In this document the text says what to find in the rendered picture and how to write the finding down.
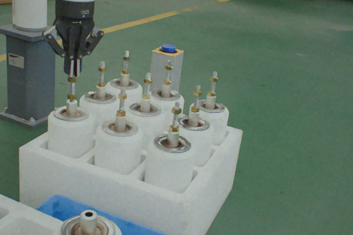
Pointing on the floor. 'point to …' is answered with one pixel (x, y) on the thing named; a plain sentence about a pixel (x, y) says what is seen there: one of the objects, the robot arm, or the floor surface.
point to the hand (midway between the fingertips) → (72, 66)
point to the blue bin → (137, 228)
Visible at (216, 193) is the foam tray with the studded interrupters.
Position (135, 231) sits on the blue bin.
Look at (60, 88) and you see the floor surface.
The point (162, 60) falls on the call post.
